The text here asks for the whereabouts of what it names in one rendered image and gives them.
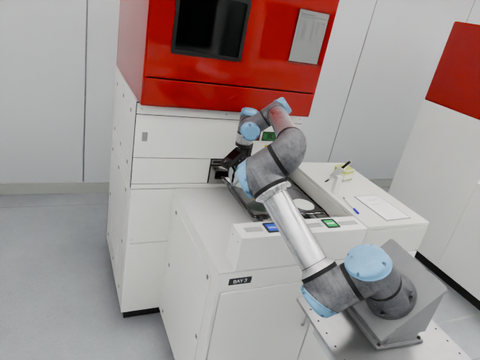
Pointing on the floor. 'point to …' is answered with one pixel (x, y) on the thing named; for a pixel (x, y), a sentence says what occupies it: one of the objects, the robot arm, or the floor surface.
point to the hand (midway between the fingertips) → (232, 183)
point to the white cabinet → (231, 305)
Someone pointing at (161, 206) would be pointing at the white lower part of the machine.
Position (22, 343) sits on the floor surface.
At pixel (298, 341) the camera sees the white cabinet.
